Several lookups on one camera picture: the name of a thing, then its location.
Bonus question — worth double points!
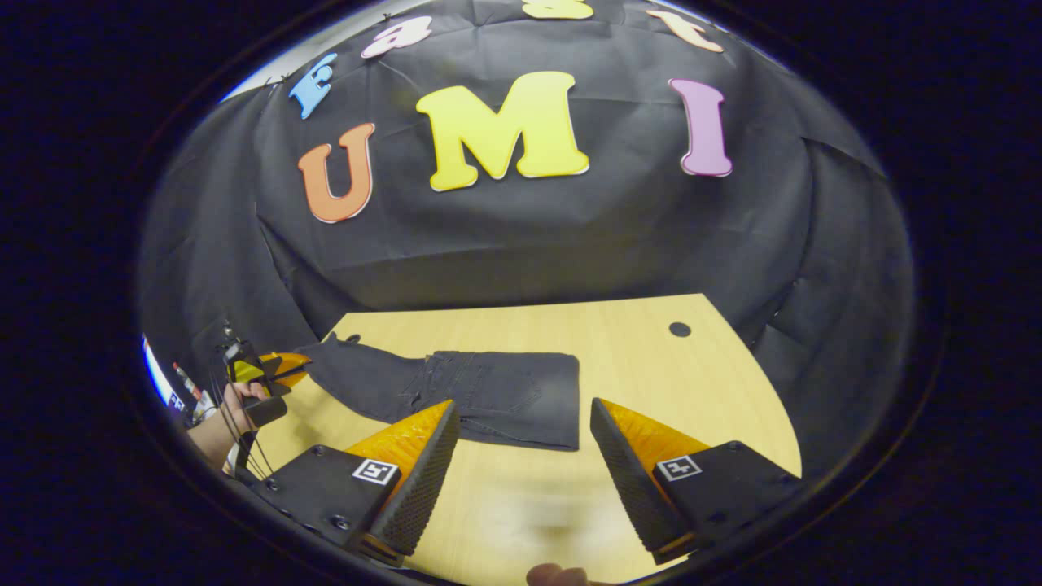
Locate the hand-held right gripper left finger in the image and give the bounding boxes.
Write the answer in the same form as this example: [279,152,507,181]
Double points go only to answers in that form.
[252,399,462,567]

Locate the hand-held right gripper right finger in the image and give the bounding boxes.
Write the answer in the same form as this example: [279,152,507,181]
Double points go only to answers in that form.
[589,397,803,566]

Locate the black jeans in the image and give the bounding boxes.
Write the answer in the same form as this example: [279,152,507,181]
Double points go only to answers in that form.
[295,332,581,453]

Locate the clear bottle with red cap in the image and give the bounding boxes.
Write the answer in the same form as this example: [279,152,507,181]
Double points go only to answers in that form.
[172,361,203,401]

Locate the black backdrop cloth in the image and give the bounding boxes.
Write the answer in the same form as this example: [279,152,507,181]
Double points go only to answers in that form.
[138,0,917,481]

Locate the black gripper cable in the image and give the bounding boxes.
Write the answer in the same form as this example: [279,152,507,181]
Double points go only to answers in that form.
[208,321,276,483]

